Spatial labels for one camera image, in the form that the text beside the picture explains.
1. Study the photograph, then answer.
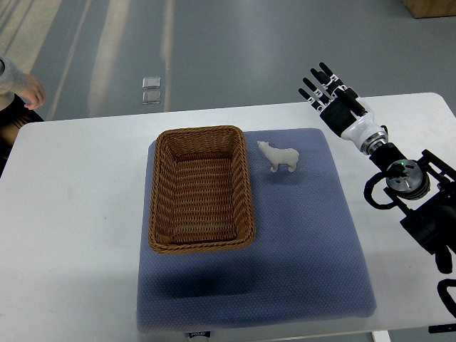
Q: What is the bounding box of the upper clear floor tile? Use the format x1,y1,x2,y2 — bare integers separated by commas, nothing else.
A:
142,76,161,89

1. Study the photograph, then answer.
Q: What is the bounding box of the grey sleeve forearm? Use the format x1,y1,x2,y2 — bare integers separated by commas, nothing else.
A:
0,56,26,95

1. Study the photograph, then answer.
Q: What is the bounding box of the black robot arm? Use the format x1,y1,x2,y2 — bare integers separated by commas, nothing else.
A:
361,135,455,274

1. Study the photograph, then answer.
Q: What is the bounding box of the person's bare hand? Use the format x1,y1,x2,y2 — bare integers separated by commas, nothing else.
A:
19,74,46,110

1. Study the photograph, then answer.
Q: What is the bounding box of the lower clear floor tile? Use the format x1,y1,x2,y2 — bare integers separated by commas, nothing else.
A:
142,90,161,105

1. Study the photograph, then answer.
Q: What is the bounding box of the blue textured cushion mat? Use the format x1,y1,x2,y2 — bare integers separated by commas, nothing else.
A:
137,128,376,333

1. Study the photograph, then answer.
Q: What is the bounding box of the black table control panel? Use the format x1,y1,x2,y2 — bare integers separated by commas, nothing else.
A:
428,323,456,334

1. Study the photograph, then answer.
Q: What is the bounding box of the white toy bear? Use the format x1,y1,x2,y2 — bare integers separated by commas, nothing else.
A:
256,141,299,172

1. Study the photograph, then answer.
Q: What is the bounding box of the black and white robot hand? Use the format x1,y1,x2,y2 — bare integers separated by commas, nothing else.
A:
299,62,388,155

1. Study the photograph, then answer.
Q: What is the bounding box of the brown wicker basket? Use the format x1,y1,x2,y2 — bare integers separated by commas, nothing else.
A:
148,125,256,254

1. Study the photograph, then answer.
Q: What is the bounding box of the wooden box corner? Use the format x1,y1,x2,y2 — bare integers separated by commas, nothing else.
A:
402,0,455,19

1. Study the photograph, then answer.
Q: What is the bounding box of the clear floor tile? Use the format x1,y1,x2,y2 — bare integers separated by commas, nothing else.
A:
142,76,161,89
142,90,161,105

